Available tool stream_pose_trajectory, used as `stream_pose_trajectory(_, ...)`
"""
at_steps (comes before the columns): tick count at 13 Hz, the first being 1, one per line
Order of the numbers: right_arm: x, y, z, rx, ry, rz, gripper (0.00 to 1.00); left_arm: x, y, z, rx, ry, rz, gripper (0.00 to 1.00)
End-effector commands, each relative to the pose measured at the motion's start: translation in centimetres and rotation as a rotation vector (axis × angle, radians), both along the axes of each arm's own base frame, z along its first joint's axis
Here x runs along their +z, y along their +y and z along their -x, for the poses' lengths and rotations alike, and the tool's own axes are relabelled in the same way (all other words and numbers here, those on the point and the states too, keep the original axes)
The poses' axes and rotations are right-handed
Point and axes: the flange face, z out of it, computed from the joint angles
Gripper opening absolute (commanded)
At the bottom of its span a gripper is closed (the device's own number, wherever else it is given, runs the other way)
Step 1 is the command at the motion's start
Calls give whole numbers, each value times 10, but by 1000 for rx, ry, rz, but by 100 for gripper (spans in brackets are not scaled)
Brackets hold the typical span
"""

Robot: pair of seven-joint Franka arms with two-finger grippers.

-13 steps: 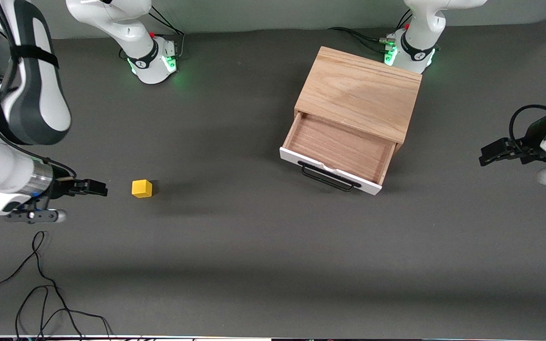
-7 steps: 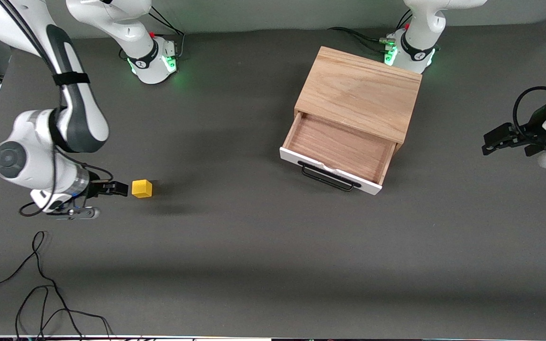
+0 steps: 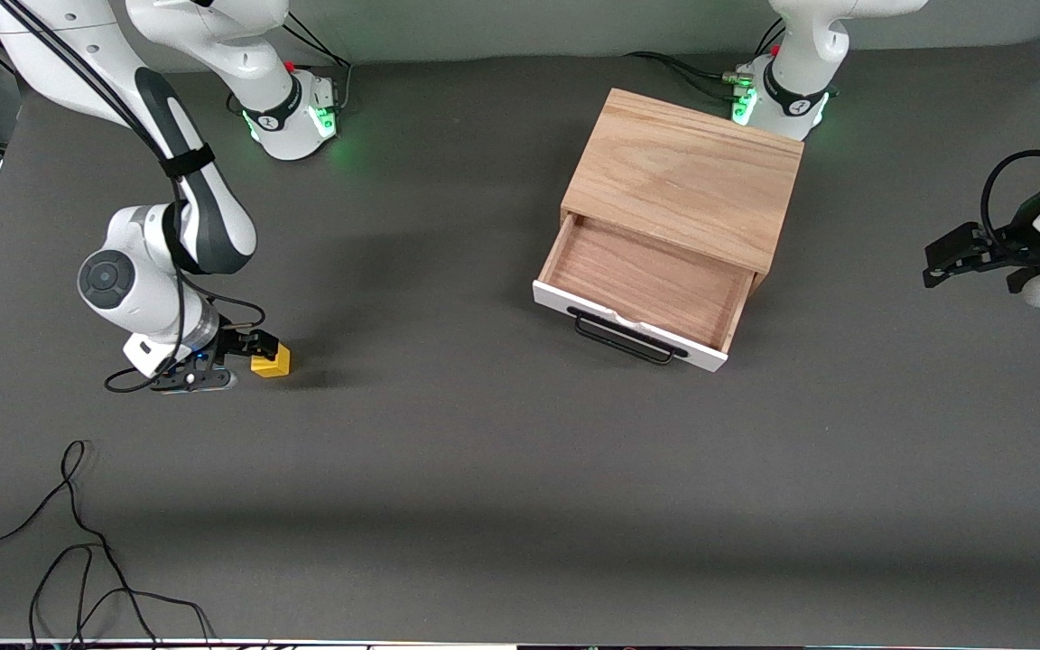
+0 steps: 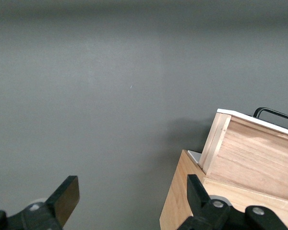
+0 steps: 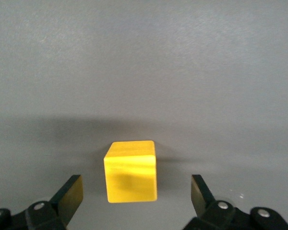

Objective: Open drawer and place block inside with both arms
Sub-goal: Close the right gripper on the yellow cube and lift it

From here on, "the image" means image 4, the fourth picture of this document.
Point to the wooden drawer cabinet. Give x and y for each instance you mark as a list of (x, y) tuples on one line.
[(176, 191)]

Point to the white-fronted wooden drawer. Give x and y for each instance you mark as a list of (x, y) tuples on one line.
[(254, 155)]

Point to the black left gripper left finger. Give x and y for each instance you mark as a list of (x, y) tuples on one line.
[(67, 196)]

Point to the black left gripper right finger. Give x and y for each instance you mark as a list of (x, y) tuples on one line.
[(199, 198)]

